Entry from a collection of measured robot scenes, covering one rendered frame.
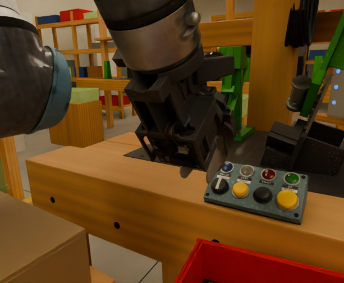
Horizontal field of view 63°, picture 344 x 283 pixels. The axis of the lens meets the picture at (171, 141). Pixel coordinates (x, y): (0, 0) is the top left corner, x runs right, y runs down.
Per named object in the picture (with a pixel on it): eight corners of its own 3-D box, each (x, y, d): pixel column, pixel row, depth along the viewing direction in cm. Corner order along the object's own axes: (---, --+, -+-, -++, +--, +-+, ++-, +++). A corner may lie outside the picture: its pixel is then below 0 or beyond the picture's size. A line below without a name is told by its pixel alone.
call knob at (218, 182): (224, 195, 45) (223, 191, 44) (210, 191, 46) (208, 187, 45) (229, 181, 46) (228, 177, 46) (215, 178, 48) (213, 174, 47)
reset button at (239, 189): (246, 199, 43) (244, 195, 43) (230, 196, 45) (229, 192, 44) (250, 186, 45) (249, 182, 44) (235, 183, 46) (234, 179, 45)
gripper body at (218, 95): (151, 164, 34) (104, 85, 25) (179, 114, 38) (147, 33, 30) (210, 176, 30) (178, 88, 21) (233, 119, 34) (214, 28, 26)
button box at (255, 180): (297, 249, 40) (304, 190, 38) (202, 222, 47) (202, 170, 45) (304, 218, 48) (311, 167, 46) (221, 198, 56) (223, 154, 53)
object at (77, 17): (120, 119, 582) (113, 0, 520) (44, 111, 701) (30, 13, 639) (136, 115, 627) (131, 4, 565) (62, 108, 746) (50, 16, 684)
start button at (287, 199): (296, 212, 40) (296, 208, 39) (274, 207, 41) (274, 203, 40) (299, 195, 41) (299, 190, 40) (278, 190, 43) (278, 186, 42)
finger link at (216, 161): (202, 198, 39) (184, 158, 33) (215, 164, 42) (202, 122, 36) (223, 203, 38) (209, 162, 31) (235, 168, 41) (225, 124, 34)
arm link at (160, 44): (132, -9, 27) (211, -23, 23) (148, 35, 30) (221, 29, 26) (88, 33, 23) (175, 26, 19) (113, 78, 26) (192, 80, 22)
